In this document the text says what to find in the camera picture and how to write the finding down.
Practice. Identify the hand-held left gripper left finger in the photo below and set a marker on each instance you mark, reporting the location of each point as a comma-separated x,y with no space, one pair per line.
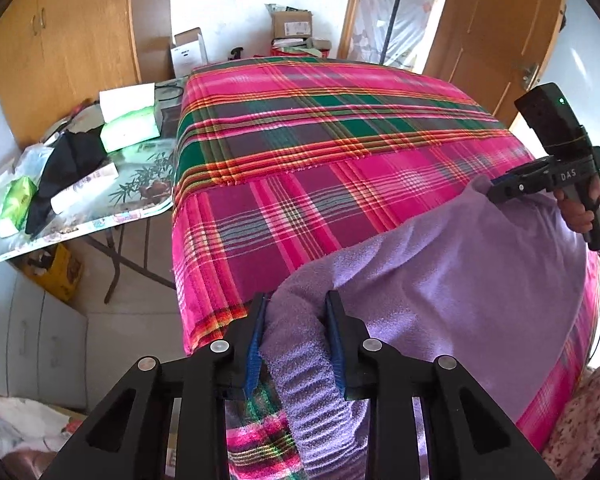
254,355

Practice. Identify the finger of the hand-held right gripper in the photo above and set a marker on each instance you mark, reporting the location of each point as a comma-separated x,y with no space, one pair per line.
520,184

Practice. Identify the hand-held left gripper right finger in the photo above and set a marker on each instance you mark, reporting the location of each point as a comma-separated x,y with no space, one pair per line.
337,360

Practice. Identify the purple fleece garment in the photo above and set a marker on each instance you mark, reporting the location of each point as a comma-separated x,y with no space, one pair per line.
455,290

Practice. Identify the person's right hand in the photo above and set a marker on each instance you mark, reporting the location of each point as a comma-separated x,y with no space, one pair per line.
576,215

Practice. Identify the wooden door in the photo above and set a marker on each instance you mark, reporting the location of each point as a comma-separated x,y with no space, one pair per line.
490,25

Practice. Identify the yellow bag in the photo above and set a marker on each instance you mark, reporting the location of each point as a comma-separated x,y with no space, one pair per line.
60,272

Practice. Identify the folding table with printed cover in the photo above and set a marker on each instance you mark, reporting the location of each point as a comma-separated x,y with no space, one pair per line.
135,180

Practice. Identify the pink plaid blanket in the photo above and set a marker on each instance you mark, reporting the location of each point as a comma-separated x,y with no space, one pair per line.
305,135

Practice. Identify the grey cabinet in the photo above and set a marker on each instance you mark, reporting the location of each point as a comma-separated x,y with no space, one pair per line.
30,340

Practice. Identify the white tube pack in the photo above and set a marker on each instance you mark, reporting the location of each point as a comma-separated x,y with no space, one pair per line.
82,187

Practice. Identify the floral cloth heap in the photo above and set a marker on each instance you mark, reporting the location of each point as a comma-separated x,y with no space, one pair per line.
25,430

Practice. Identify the person's floral clothing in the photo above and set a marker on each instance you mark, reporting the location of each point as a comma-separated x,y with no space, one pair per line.
590,420

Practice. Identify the large green tissue pack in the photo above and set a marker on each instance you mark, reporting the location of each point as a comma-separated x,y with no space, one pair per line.
130,132

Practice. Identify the stacked flat boxes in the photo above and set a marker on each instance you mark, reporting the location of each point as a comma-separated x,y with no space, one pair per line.
300,49

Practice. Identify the black cloth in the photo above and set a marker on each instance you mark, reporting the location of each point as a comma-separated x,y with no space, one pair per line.
70,165

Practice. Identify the cardboard box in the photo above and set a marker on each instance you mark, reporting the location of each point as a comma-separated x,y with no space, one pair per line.
292,24

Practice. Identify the small green pack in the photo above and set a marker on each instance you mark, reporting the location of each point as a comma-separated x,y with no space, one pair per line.
17,202

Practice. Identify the white tissue pack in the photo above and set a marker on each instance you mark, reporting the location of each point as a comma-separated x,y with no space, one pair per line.
125,100

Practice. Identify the white plastic bag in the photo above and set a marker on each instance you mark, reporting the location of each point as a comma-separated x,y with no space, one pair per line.
30,160

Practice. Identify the black spray bottle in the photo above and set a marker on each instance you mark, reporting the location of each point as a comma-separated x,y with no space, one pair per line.
236,54

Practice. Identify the white box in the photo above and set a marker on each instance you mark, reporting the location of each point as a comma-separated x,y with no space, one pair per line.
190,55

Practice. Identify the wooden wardrobe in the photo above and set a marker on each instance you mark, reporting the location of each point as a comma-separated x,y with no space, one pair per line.
70,45

